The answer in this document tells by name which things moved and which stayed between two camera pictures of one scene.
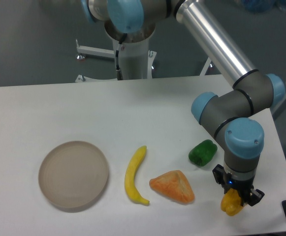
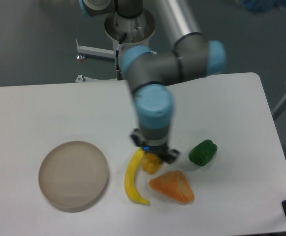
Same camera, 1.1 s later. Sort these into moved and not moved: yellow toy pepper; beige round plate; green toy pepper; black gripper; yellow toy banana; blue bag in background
Moved: yellow toy pepper; black gripper
Not moved: yellow toy banana; blue bag in background; green toy pepper; beige round plate
